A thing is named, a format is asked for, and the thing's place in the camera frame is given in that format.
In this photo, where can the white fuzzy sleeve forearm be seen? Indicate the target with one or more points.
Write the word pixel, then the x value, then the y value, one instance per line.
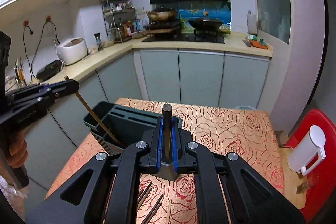
pixel 15 197

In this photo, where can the person left hand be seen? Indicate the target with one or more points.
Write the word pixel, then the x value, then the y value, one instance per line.
pixel 17 151

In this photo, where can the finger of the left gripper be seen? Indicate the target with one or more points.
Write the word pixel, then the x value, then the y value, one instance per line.
pixel 34 91
pixel 61 89

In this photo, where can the brown clay pot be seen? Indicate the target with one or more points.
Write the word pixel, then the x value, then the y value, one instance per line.
pixel 162 13

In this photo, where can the white electric kettle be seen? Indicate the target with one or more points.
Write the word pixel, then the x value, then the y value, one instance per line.
pixel 309 153

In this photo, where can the black glass cooktop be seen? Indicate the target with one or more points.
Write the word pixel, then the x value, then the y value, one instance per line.
pixel 196 36

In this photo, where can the glass jar with utensils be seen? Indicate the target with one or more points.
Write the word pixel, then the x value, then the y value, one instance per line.
pixel 19 72

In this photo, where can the pepper grinder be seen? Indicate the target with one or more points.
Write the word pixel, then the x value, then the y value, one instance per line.
pixel 98 41

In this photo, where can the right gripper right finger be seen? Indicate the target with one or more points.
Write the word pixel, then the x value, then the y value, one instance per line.
pixel 190 157

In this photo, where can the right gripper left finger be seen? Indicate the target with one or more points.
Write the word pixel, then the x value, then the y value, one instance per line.
pixel 138 158

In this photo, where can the light bamboo chopstick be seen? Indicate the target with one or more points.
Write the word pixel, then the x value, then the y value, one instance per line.
pixel 167 221

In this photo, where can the white rice cooker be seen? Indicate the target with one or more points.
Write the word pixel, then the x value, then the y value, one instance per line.
pixel 72 50

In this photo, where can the dark wooden chopstick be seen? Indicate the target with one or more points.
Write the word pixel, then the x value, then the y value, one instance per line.
pixel 166 131

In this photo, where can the dark green utensil holder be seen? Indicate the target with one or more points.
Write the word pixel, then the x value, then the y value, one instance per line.
pixel 127 125

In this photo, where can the orange cloth on counter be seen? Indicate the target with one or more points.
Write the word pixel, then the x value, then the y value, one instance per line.
pixel 257 44

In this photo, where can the dark brown chopstick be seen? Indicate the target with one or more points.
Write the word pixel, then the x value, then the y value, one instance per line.
pixel 153 211

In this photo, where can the red plastic chair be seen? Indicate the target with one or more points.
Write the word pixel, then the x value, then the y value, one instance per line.
pixel 323 175

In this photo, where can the black wok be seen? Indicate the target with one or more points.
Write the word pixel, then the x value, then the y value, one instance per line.
pixel 210 25

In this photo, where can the metal spice rack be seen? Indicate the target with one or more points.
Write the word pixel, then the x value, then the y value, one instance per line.
pixel 120 19

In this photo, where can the black electric griddle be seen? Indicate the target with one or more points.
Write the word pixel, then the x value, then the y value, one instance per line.
pixel 49 71

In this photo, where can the white plastic jug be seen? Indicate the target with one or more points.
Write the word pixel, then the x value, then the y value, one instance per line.
pixel 251 23

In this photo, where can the tan wooden chopstick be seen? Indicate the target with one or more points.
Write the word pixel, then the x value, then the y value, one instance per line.
pixel 92 113

